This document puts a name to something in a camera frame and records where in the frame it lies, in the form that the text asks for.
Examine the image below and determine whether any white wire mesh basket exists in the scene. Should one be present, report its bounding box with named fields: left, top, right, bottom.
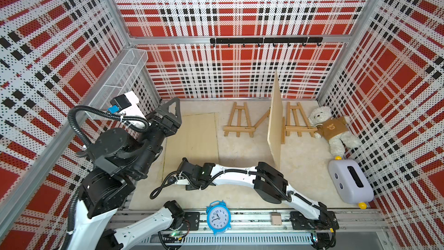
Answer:
left=83, top=49, right=150, bottom=112

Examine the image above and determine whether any yellow small ball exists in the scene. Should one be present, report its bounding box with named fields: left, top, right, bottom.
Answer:
left=358, top=202, right=367, bottom=209

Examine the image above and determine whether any wooden easel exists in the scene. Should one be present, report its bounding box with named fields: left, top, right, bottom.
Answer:
left=254, top=108, right=271, bottom=129
left=281, top=102, right=316, bottom=145
left=223, top=102, right=256, bottom=138

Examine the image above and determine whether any black hook rail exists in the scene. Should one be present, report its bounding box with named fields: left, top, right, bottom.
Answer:
left=209, top=37, right=324, bottom=46

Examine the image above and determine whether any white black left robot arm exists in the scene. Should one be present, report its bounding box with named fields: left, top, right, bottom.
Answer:
left=61, top=98, right=185, bottom=250

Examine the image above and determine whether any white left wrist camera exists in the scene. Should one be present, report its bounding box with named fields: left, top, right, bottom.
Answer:
left=107, top=91, right=145, bottom=132

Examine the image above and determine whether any white teddy bear brown hoodie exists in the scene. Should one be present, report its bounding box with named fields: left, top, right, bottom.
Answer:
left=308, top=106, right=362, bottom=157

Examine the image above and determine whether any lavender toy toaster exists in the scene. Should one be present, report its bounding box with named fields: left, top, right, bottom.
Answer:
left=328, top=159, right=374, bottom=208

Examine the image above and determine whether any small beige box on rail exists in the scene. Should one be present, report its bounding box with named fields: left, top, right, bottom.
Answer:
left=271, top=212, right=282, bottom=226

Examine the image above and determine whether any blue alarm clock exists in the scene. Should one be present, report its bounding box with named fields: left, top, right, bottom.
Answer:
left=206, top=201, right=231, bottom=236

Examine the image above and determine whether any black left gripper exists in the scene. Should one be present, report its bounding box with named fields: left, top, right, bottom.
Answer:
left=131, top=97, right=182, bottom=177

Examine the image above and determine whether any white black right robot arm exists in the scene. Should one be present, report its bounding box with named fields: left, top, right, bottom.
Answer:
left=150, top=157, right=339, bottom=230

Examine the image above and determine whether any plywood board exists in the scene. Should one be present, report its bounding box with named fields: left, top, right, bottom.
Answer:
left=163, top=113, right=219, bottom=177
left=267, top=71, right=283, bottom=170

